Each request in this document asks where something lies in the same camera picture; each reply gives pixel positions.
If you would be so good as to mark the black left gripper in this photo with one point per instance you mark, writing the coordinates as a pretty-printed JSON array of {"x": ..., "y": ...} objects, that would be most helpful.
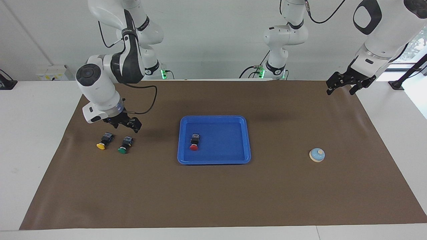
[{"x": 355, "y": 77}]

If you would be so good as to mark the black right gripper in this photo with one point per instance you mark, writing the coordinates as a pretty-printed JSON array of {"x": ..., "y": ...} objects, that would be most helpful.
[{"x": 121, "y": 119}]

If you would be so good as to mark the green push button switch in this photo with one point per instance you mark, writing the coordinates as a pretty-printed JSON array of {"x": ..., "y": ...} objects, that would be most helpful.
[{"x": 125, "y": 145}]

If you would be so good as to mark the yellow push button switch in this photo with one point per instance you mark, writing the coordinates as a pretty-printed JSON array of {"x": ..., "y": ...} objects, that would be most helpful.
[{"x": 104, "y": 140}]

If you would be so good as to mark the red push button switch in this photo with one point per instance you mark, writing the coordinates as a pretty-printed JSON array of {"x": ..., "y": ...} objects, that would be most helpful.
[{"x": 194, "y": 141}]

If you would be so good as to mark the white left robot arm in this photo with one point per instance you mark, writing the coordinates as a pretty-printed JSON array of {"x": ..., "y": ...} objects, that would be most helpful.
[{"x": 383, "y": 36}]

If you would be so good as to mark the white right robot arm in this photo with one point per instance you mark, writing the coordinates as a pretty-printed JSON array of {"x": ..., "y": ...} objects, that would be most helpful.
[{"x": 100, "y": 91}]

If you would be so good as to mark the light blue service bell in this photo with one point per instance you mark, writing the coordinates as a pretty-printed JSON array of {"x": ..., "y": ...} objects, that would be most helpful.
[{"x": 317, "y": 155}]

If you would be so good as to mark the blue plastic tray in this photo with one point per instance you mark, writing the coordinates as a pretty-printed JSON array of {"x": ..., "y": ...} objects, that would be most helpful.
[{"x": 223, "y": 146}]

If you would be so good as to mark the black angled stand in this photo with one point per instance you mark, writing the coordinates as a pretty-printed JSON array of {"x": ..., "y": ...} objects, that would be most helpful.
[{"x": 398, "y": 83}]

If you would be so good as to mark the brown table mat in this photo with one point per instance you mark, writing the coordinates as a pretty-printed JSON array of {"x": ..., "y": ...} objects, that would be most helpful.
[{"x": 213, "y": 196}]

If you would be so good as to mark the white wall socket box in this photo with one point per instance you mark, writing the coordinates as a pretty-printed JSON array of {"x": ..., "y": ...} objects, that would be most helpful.
[{"x": 51, "y": 73}]

